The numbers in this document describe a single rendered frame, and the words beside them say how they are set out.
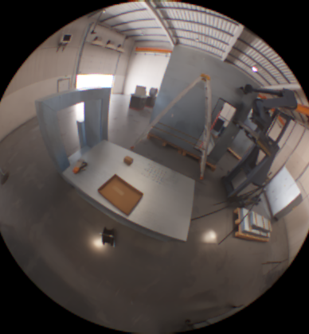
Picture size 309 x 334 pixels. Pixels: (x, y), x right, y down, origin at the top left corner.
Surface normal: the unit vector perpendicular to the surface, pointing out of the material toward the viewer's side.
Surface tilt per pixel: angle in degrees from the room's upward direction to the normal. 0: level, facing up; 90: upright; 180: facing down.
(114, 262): 0
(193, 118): 90
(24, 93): 90
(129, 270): 0
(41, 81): 90
